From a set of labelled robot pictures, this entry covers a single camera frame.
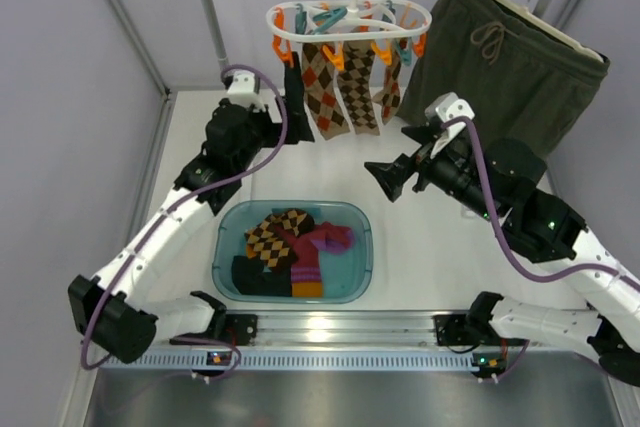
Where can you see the brown yellow argyle sock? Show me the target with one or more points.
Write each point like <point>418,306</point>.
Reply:
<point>271,241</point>

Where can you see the maroon purple sock in bin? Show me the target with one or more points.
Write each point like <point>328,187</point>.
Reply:
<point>327,237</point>

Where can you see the teal plastic bin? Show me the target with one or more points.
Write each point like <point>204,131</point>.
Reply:
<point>345,276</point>

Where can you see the white clip sock hanger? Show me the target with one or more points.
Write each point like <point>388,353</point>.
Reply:
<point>336,21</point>

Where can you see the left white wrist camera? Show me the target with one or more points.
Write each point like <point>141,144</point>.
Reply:
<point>242,88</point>

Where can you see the brown orange argyle sock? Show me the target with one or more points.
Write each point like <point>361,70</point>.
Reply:
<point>319,92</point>

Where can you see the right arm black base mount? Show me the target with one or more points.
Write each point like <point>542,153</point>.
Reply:
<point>453,330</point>

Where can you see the black sock in bin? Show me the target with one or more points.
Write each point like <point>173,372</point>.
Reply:
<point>250,278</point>

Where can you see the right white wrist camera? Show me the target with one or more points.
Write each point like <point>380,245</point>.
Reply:
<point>443,114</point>

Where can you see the olive green shorts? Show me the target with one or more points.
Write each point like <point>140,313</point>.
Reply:
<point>523,78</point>

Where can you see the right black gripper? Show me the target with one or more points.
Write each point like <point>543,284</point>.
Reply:
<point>417,170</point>

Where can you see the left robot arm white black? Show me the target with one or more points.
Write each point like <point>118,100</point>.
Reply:
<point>111,308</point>

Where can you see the aluminium rail frame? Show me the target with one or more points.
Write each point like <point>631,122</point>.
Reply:
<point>402,341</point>

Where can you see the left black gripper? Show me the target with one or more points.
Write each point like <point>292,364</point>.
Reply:
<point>276,123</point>

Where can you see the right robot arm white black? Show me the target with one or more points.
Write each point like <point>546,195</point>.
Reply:
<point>541,236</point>

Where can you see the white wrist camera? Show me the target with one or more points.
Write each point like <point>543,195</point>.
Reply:
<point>242,88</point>
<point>443,114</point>

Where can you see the brown beige argyle sock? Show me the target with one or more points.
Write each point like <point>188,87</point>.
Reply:
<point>354,86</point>

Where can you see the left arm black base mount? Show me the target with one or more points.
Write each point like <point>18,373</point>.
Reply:
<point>237,330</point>

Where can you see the maroon orange striped sock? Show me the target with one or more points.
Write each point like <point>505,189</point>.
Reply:
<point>305,273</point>

